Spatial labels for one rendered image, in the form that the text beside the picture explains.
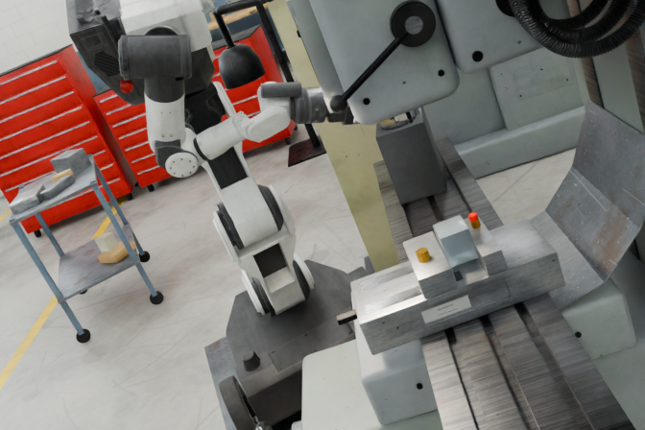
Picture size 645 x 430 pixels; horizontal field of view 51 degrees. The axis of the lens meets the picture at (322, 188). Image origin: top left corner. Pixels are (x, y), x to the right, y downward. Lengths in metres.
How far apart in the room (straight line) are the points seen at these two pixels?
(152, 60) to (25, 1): 9.57
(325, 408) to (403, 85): 0.70
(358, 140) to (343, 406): 1.80
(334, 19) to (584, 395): 0.66
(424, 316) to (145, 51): 0.80
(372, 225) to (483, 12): 2.20
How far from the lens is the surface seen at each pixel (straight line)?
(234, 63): 1.13
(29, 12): 11.05
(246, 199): 1.84
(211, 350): 2.62
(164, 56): 1.51
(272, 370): 1.97
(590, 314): 1.32
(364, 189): 3.15
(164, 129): 1.62
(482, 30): 1.12
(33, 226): 6.77
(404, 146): 1.62
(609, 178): 1.39
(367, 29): 1.11
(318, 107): 1.64
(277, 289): 2.06
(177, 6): 1.61
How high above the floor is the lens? 1.66
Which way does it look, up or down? 20 degrees down
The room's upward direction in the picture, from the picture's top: 23 degrees counter-clockwise
